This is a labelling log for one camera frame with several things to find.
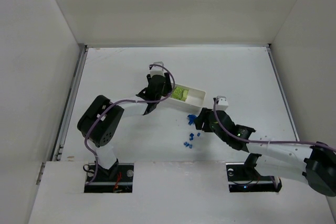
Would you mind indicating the white divided plastic container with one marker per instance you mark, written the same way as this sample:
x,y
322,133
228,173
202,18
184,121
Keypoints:
x,y
194,101

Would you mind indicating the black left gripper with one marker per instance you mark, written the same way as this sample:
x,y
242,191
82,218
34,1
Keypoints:
x,y
158,80

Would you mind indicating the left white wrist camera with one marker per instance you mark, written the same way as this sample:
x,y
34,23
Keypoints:
x,y
156,69

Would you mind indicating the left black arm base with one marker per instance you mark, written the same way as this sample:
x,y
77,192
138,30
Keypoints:
x,y
117,181

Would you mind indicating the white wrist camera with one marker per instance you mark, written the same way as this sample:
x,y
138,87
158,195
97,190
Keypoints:
x,y
156,69
221,103

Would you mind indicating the blue arch lego piece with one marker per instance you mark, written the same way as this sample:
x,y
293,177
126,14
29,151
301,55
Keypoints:
x,y
191,118

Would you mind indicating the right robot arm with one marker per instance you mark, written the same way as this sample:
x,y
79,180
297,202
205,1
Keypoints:
x,y
310,163

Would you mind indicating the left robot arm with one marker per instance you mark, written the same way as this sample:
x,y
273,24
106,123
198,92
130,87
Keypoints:
x,y
100,121

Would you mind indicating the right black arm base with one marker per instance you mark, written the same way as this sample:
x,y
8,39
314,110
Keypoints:
x,y
243,178

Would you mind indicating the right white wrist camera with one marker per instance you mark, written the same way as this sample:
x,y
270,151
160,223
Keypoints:
x,y
221,103

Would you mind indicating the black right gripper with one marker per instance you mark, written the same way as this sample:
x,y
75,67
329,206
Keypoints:
x,y
205,120

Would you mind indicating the green lego brick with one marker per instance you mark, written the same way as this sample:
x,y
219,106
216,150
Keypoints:
x,y
180,94

